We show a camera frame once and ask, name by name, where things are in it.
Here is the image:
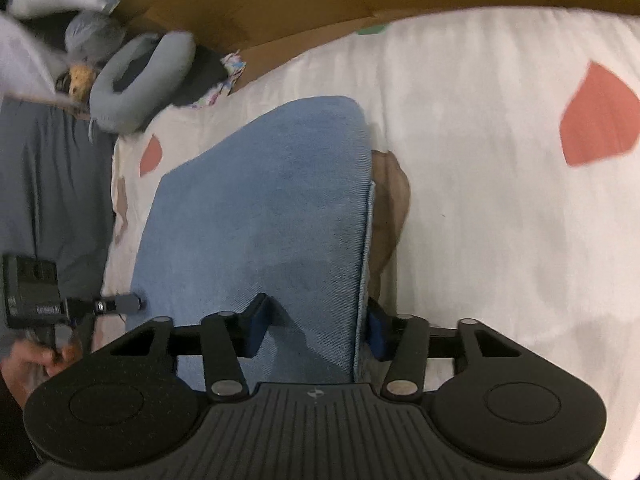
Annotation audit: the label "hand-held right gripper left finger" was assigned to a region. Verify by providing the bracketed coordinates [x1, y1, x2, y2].
[110, 292, 273, 403]

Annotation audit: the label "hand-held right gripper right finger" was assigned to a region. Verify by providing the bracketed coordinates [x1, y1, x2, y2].
[367, 296, 523, 403]

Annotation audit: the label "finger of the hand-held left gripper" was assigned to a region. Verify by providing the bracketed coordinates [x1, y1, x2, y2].
[92, 292, 147, 314]

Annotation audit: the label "light blue denim jeans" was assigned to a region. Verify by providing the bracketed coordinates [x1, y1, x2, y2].
[126, 95, 377, 393]

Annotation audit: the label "person's left hand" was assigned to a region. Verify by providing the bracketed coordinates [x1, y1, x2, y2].
[0, 332, 86, 406]

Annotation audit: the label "dark grey quilt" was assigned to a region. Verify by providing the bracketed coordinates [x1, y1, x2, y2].
[0, 97, 118, 356]

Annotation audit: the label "cream printed bedsheet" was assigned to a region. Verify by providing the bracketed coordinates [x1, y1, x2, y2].
[97, 7, 640, 476]

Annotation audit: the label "grey neck pillow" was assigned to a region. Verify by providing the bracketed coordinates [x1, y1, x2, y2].
[87, 30, 197, 143]

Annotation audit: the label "small brown plush bear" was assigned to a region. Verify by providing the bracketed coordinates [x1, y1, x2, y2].
[55, 62, 97, 101]

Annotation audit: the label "white quilt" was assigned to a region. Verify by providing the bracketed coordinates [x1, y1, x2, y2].
[0, 10, 66, 106]

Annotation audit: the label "black cloth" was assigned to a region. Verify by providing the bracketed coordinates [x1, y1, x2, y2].
[117, 42, 231, 108]

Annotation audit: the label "colourful patterned cloth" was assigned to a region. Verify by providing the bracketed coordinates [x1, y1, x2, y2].
[192, 50, 247, 110]

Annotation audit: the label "grey plush toy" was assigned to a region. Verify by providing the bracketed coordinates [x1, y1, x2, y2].
[65, 10, 126, 66]

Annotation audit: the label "large brown cardboard sheet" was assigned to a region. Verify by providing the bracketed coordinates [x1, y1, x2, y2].
[107, 0, 640, 96]

